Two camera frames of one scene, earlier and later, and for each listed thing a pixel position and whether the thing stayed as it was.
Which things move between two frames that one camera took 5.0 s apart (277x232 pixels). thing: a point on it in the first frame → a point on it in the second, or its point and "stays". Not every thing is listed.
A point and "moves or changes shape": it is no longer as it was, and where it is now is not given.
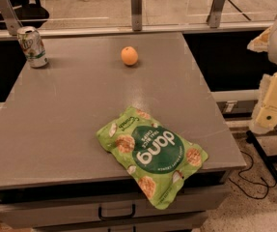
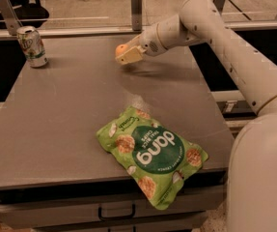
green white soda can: (33, 45) stays
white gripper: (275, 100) → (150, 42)
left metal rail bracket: (7, 11) stays
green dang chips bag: (159, 159) stays
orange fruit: (129, 55) moves or changes shape
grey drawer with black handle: (42, 214) stays
